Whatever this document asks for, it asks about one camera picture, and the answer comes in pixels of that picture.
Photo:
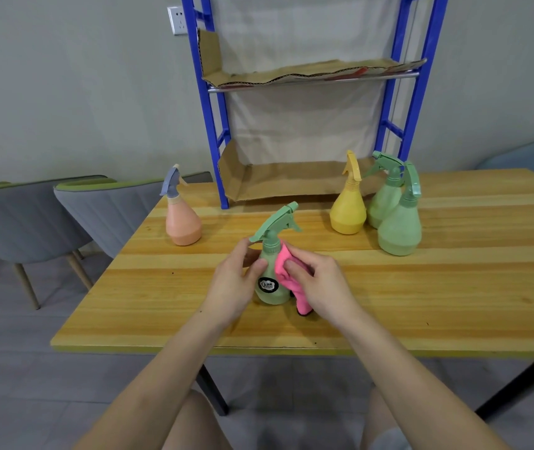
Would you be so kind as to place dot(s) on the person's right hand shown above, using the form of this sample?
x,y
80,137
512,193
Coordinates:
x,y
328,288

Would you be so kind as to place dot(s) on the person's left hand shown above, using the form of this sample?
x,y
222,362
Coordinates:
x,y
229,288

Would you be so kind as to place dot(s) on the person's left thumb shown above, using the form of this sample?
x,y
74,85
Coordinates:
x,y
256,272

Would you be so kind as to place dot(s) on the person's right thumb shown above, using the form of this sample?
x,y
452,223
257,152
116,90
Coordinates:
x,y
296,270

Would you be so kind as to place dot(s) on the pink cloth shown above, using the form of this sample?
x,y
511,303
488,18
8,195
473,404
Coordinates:
x,y
284,269

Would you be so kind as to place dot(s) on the green spray bottle black label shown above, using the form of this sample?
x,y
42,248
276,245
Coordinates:
x,y
271,250

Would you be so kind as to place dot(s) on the person's left forearm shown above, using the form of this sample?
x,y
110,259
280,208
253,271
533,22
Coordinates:
x,y
154,388

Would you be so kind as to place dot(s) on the person's right forearm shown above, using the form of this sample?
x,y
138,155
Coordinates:
x,y
417,388

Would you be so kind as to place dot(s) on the yellow spray bottle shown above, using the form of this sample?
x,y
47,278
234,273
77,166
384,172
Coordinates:
x,y
347,210

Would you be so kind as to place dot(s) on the peach spray bottle grey trigger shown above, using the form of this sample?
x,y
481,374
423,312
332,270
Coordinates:
x,y
183,222

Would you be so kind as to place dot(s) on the folded cardboard sheet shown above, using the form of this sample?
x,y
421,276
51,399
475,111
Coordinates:
x,y
290,180

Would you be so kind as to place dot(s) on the plain green spray bottle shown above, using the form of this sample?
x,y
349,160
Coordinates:
x,y
383,201
400,229

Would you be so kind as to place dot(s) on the black table leg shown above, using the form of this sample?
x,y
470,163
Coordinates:
x,y
214,391
515,388

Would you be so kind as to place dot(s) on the white fabric backdrop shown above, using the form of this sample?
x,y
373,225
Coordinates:
x,y
304,117

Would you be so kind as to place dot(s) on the grey chair green trim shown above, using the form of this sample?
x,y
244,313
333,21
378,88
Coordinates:
x,y
18,220
107,213

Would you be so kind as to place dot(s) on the person's left leg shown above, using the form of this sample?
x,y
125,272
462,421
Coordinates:
x,y
196,424

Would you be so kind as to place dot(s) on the person's leg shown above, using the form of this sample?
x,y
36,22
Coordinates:
x,y
196,424
382,426

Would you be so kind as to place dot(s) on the blue metal shelf rack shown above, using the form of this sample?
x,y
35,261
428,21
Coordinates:
x,y
210,112

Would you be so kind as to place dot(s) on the person's right leg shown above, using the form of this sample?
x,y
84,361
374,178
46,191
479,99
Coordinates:
x,y
382,426

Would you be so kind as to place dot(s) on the torn cardboard sheet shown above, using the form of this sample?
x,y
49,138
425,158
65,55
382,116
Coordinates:
x,y
295,72

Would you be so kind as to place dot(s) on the grey-blue chair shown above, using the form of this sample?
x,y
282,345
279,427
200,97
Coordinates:
x,y
529,159

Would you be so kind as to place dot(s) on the white wall socket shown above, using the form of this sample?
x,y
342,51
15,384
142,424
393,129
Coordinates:
x,y
177,20

